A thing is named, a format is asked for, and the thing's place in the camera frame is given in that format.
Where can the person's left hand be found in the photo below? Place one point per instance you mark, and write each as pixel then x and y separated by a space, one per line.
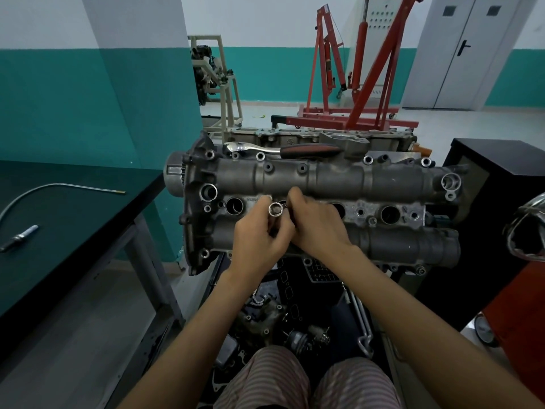
pixel 251 242

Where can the person's right hand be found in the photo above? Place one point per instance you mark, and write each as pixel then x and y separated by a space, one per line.
pixel 321 232

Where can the person's right fingers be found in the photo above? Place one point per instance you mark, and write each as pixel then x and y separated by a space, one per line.
pixel 300 200

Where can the person's left thumb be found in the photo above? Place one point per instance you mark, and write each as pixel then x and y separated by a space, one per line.
pixel 286 229

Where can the silver socket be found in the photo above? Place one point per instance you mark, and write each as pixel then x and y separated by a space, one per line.
pixel 275 209

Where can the person's left forearm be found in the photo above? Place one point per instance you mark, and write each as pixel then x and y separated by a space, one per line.
pixel 200 336

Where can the person's right forearm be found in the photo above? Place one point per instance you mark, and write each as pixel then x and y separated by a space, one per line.
pixel 417 332

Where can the grey engine cylinder head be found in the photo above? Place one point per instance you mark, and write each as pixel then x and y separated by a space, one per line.
pixel 383 187

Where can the dark metal engine part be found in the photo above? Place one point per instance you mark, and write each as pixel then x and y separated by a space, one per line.
pixel 262 321

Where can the orange part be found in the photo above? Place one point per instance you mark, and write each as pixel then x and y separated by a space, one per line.
pixel 421 149

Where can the large red engine crane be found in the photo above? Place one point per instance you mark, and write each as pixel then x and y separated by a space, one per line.
pixel 374 80

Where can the folded red engine crane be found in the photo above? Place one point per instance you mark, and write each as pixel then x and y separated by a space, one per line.
pixel 325 59

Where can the beige engine stand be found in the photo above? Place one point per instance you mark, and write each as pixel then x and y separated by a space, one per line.
pixel 221 80

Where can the striped trousers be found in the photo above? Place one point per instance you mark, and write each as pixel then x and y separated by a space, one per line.
pixel 276 383

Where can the grey electrical cabinet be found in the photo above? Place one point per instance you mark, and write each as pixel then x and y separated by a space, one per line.
pixel 379 21

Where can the black cabinet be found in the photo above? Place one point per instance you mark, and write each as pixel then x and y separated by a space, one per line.
pixel 502 187

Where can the grey double door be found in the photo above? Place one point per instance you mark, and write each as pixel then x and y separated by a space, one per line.
pixel 460 51

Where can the dark green workbench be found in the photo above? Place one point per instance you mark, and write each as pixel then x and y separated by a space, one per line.
pixel 64 225

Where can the chrome curved part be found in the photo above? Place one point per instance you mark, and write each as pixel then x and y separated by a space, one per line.
pixel 526 229

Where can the red tool cart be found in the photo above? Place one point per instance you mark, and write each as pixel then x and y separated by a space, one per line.
pixel 519 319

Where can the spark plug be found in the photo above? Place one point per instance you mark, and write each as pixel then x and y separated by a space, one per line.
pixel 19 238

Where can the silver bent metal bracket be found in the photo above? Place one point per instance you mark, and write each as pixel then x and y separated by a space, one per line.
pixel 362 319

